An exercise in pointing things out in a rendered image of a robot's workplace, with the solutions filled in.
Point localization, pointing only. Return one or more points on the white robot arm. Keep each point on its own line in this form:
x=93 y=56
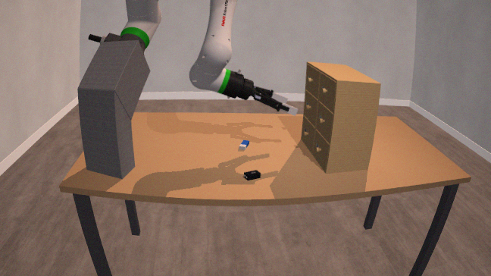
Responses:
x=144 y=16

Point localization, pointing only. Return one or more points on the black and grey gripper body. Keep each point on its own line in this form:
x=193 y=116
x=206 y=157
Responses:
x=248 y=90

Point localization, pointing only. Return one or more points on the brown drawer front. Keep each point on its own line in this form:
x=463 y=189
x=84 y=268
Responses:
x=324 y=120
x=313 y=77
x=322 y=150
x=328 y=91
x=308 y=132
x=311 y=107

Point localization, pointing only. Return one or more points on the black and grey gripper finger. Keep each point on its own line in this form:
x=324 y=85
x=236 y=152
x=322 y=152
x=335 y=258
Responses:
x=278 y=97
x=274 y=104

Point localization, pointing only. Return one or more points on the small tan wooden chest of drawers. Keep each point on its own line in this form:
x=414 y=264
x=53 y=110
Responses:
x=354 y=117

